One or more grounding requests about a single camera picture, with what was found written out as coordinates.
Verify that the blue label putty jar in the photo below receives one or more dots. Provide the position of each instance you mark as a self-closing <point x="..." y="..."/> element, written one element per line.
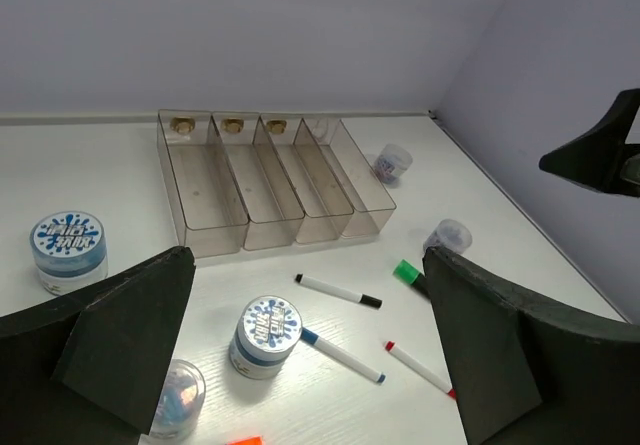
<point x="267" y="332"/>
<point x="69" y="250"/>

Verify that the green cap black highlighter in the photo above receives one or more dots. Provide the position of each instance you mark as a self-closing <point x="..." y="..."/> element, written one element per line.
<point x="412" y="277"/>

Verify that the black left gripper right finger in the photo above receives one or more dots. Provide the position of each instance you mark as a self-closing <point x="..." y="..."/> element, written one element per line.
<point x="528" y="369"/>

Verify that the blue cap white marker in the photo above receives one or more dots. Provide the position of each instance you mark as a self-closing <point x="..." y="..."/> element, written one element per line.
<point x="341" y="356"/>

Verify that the red cap white marker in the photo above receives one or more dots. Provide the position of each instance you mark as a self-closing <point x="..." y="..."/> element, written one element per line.
<point x="420" y="368"/>

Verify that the orange cap black highlighter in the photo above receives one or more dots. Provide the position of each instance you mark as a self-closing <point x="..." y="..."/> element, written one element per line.
<point x="253" y="440"/>

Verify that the black cap white marker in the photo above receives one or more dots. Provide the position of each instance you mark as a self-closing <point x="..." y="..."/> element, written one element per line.
<point x="348" y="295"/>

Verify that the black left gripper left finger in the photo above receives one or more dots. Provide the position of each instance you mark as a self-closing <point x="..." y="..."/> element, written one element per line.
<point x="88" y="367"/>

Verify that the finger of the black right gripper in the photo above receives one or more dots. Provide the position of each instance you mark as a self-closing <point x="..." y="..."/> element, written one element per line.
<point x="602" y="159"/>

